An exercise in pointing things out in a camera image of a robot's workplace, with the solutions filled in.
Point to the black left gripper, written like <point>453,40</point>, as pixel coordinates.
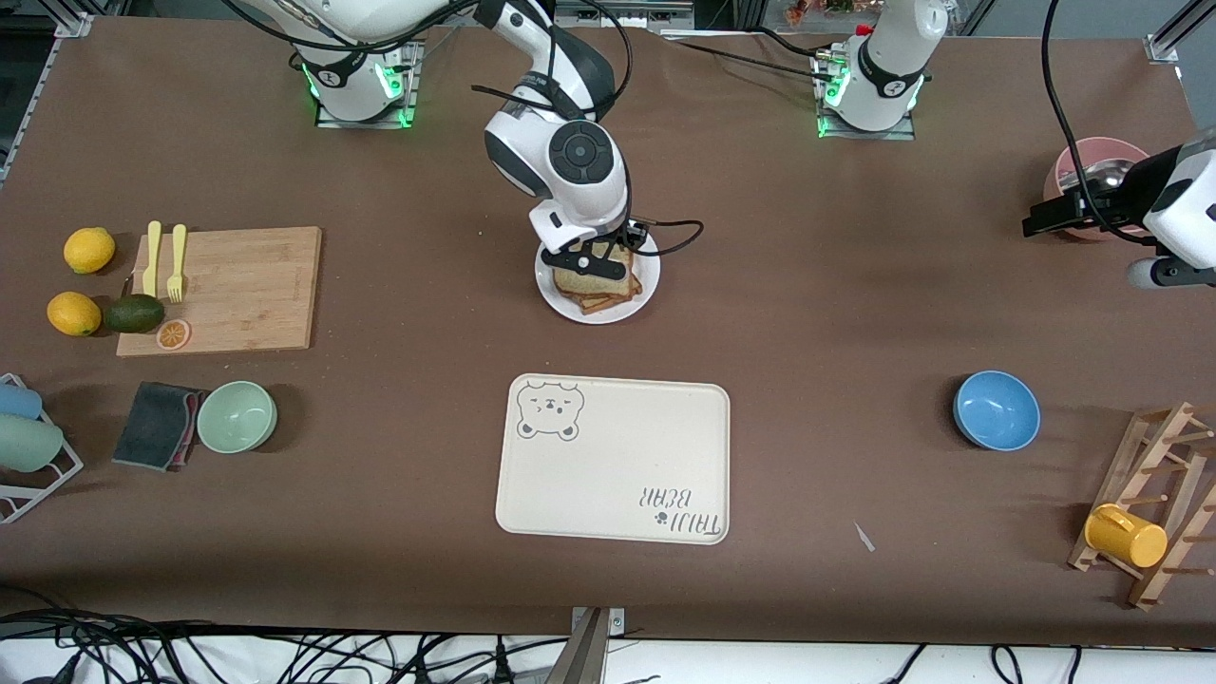
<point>1113,195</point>

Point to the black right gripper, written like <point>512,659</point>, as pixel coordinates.
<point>622,237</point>

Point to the speckled light bread slice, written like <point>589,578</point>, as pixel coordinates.
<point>594,283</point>

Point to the brown toast bread slice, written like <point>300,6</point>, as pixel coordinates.
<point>608,304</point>

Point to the white round plate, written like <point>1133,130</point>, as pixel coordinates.
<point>556,302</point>

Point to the metal scoop spoon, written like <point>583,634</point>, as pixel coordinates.
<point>1092,177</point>

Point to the pink bowl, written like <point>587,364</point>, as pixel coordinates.
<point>1092,150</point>

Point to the cream bear print tray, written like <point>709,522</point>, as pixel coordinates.
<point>617,465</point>

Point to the blue bowl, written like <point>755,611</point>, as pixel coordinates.
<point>997,410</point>

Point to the wooden cup rack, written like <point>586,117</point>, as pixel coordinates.
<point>1154,446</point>

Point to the yellow cup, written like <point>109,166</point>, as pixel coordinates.
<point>1126,537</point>

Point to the wooden cutting board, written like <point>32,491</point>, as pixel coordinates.
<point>247,294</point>

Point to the pale green bowl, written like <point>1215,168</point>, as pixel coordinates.
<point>237,418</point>

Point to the small white tape scrap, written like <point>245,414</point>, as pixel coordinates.
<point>864,538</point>

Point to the yellow plastic fork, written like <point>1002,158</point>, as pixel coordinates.
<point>177,261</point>

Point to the orange slice toy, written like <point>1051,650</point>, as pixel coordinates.
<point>173,334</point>

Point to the yellow plastic knife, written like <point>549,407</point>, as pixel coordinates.
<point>152,261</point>

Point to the green avocado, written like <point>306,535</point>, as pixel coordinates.
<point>133,313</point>

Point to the grey pink folded cloth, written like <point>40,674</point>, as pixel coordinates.
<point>152,426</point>

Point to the yellow lemon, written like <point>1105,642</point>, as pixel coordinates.
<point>74,314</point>
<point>89,251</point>

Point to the light blue cup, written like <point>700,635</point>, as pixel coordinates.
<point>19,401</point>

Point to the pale green cup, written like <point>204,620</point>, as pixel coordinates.
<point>28,444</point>

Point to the metal table edge bracket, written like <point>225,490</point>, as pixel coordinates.
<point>584,651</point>

